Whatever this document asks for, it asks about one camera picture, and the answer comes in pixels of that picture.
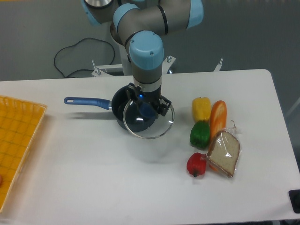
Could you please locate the black device at table edge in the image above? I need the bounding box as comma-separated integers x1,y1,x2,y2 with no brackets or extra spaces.
288,189,300,214

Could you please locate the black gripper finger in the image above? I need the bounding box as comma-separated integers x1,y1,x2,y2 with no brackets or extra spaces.
153,96,171,116
125,83,137,101

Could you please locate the yellow bell pepper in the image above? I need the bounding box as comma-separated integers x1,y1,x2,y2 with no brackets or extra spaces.
192,97,211,122

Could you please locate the black cable on floor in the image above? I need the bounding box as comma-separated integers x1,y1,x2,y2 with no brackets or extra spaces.
53,37,116,79

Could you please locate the yellow woven basket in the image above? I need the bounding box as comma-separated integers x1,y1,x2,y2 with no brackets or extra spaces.
0,95,47,212

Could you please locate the red bell pepper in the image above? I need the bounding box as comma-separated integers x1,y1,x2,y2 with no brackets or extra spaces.
186,152,207,177

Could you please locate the glass lid with blue knob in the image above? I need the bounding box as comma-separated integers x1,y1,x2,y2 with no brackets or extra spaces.
123,100,175,139

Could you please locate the dark blue saucepan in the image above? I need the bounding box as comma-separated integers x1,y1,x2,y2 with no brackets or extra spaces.
64,86,129,130

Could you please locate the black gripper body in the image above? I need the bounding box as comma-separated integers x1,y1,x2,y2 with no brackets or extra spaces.
132,86,161,105

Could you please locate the orange bread loaf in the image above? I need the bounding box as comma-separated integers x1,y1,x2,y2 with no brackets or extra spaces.
209,100,228,173

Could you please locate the wrapped bread slice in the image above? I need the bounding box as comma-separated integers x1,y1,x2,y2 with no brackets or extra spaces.
207,123,241,178

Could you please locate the green bell pepper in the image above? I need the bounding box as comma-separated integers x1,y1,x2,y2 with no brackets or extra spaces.
189,121,210,149

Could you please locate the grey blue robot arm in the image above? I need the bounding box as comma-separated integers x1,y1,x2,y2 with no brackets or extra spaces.
82,0,204,115

